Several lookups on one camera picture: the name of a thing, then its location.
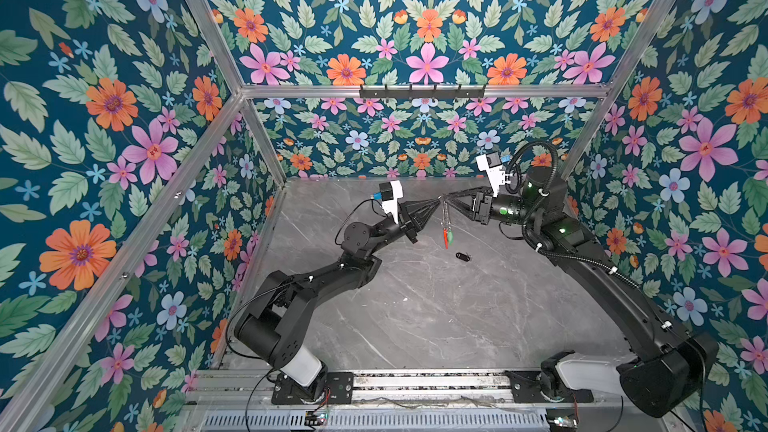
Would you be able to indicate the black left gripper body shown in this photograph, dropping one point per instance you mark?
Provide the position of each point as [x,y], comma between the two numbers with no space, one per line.
[405,226]

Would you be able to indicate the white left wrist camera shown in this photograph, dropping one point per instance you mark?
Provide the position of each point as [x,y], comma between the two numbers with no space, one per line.
[389,195]

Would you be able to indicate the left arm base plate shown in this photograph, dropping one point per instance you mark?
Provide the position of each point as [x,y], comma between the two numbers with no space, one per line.
[329,388]

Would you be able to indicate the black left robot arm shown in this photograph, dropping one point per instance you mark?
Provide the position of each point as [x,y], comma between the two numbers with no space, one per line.
[274,323]

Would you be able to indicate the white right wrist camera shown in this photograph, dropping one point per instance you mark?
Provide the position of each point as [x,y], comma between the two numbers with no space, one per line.
[499,176]

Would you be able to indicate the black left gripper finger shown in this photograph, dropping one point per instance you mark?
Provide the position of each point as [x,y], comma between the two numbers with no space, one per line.
[423,205]
[421,220]

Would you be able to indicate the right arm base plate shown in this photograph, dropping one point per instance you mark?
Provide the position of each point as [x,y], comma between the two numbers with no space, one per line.
[531,386]

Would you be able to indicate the black hook rail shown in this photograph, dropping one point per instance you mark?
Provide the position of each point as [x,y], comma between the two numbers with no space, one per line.
[407,92]

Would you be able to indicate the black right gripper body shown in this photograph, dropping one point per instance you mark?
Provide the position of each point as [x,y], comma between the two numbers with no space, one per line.
[485,214]

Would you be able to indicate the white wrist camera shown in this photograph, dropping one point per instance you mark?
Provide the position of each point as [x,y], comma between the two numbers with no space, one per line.
[389,195]
[499,176]

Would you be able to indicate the white vented cable duct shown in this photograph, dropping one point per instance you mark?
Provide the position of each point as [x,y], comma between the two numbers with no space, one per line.
[377,420]

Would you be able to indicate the aluminium mounting rail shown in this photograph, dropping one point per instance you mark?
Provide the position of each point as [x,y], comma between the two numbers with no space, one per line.
[388,385]

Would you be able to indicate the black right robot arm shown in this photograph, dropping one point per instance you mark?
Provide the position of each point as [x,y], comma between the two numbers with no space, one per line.
[666,363]

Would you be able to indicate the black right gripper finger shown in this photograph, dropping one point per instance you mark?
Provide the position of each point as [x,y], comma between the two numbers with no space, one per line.
[461,194]
[462,207]

